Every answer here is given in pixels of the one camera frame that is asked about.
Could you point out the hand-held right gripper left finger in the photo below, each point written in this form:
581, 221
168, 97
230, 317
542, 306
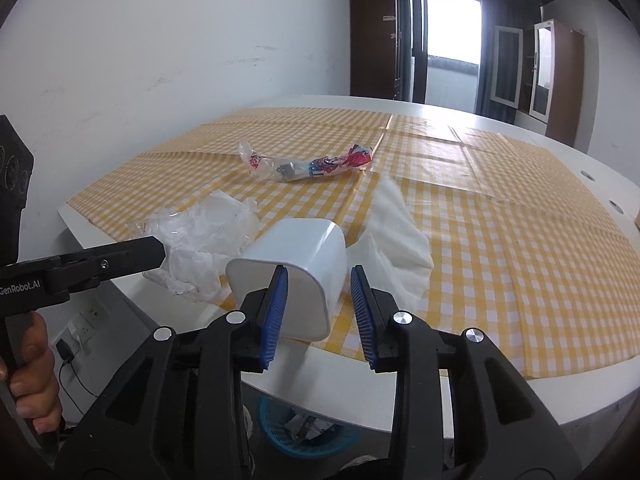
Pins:
275, 312

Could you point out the person's left hand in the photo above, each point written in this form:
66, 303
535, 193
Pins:
37, 380

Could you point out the dark brown wardrobe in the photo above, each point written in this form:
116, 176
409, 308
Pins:
375, 35

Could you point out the blue plastic waste basket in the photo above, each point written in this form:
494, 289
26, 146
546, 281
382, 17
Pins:
280, 440

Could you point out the white tissue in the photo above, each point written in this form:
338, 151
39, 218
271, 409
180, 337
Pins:
395, 240

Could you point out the white cup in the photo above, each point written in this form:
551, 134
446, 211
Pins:
310, 260

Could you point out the white wall socket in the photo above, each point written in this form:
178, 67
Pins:
87, 325

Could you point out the brown cabinet with glass doors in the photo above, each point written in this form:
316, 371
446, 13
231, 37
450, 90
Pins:
550, 75

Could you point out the glass balcony door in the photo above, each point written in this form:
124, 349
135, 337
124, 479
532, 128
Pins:
447, 35

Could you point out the colourful snack wrapper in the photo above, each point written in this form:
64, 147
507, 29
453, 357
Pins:
320, 165

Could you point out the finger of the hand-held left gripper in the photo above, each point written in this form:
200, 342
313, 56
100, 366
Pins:
125, 257

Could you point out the black power plug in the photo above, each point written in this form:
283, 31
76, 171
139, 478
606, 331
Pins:
65, 350

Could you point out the clear plastic bag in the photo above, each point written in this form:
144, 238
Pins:
200, 235

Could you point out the yellow checked tablecloth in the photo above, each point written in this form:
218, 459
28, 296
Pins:
475, 260

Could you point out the crumpled white paper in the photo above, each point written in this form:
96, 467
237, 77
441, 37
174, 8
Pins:
302, 426

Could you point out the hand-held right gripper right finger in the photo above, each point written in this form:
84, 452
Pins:
362, 312

